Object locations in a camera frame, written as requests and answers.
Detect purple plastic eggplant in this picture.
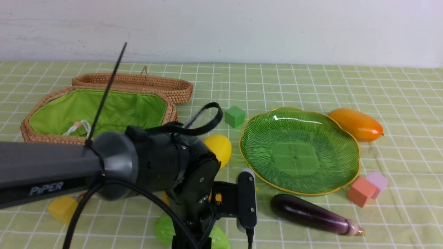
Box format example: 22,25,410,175
270,194,365,236

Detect orange-pink wooden cube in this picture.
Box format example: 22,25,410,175
346,177,378,208

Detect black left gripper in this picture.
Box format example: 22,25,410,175
170,182,238,249

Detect green checkered tablecloth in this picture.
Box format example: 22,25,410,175
0,62,443,249

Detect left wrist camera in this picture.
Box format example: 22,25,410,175
236,168,257,234

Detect yellow plastic banana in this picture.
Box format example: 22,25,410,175
162,186,223,207

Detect yellow wooden block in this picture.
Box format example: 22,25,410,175
47,196,79,225

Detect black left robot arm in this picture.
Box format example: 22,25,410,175
1,122,256,249

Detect green glass leaf plate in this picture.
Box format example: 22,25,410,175
239,107,361,196

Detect yellow plastic lemon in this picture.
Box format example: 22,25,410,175
204,134,232,168

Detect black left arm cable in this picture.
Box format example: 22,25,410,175
62,42,255,249

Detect green plastic bitter gourd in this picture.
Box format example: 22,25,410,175
154,215,231,249

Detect white drawstring with bead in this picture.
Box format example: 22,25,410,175
62,120,92,137

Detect brown woven wicker basket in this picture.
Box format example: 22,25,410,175
20,86,177,145

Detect orange plastic mango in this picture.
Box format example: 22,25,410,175
328,108,384,142

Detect green wooden cube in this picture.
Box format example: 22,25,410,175
224,105,246,129

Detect woven wicker basket lid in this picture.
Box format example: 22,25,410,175
72,66,194,104

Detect lilac wooden cube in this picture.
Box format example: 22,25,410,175
366,171,389,200

